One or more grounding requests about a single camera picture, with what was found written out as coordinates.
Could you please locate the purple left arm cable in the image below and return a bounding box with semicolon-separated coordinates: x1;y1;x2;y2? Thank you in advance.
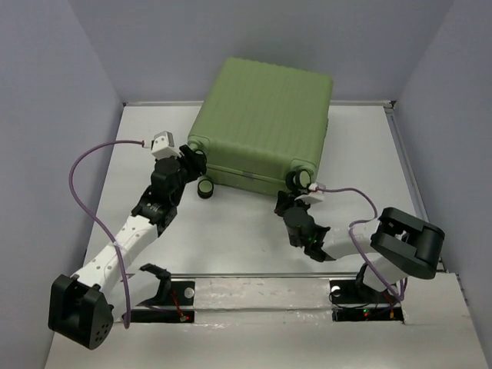
68;140;153;331

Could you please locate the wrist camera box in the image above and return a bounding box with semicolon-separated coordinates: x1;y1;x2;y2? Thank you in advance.
151;131;179;160
296;183;324;205

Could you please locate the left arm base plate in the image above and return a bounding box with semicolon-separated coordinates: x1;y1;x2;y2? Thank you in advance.
130;280;195;324

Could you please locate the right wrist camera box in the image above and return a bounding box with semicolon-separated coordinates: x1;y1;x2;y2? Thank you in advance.
296;183;324;205

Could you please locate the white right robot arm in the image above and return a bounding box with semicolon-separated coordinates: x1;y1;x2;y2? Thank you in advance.
274;188;445;301

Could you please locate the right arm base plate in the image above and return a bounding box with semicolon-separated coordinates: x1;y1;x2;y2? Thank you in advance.
328;280;404;323

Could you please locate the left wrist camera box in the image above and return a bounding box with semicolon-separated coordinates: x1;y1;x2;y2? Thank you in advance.
151;131;179;160

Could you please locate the green hard-shell suitcase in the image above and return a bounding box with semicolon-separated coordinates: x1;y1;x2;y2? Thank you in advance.
188;57;334;196

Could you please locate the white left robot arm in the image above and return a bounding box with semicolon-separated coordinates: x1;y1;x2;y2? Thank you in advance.
48;145;207;350

